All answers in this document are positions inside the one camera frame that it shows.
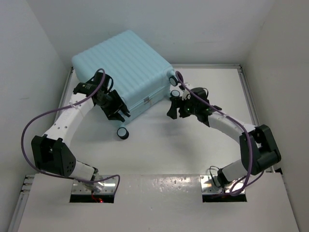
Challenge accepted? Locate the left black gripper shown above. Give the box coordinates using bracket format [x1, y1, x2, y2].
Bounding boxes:
[97, 89, 129, 119]

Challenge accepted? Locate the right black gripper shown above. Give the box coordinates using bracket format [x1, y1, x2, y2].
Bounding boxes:
[168, 95, 198, 119]

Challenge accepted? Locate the light blue hard suitcase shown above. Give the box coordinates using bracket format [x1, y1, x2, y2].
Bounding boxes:
[71, 29, 182, 141]

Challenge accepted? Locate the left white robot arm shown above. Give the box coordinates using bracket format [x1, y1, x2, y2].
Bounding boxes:
[31, 69, 130, 186]

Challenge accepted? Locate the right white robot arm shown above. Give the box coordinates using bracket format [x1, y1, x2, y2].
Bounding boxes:
[167, 87, 281, 188]

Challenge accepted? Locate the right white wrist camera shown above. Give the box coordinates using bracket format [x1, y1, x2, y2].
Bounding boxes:
[182, 83, 192, 101]

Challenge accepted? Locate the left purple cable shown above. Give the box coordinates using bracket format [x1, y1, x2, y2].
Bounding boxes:
[20, 68, 121, 194]

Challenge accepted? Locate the purple cable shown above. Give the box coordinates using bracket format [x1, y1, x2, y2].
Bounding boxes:
[20, 68, 121, 194]
[175, 70, 266, 196]

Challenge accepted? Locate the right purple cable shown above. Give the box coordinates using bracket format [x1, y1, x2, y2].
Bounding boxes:
[175, 70, 266, 196]

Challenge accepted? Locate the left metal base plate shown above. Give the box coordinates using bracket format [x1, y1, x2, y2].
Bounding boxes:
[71, 175, 118, 195]

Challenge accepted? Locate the metal base plate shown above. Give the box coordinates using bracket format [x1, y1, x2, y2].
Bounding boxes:
[71, 175, 118, 195]
[200, 174, 243, 196]

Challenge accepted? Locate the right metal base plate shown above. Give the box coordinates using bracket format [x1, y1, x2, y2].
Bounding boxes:
[200, 174, 243, 196]

